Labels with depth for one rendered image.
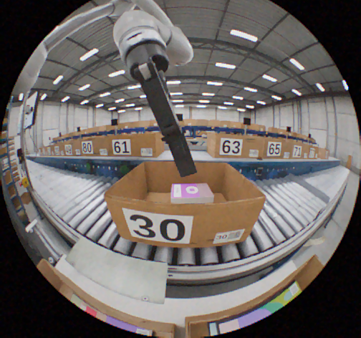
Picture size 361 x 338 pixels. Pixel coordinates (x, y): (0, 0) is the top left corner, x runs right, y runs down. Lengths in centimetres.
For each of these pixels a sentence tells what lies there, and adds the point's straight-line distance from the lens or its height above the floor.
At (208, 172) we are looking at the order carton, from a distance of 50.
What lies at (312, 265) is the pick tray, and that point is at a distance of 37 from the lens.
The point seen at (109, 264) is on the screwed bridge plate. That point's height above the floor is 75.
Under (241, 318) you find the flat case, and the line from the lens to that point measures 28.
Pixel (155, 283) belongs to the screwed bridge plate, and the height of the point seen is 75.
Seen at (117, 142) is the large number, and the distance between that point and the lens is 84.
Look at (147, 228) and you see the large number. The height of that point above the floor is 83.
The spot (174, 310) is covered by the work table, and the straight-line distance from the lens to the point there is 30.
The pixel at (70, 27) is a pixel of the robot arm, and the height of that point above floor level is 156.
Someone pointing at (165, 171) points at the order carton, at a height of 87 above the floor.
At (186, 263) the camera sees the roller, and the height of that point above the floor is 75.
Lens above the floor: 105
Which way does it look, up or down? 14 degrees down
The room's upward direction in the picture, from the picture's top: straight up
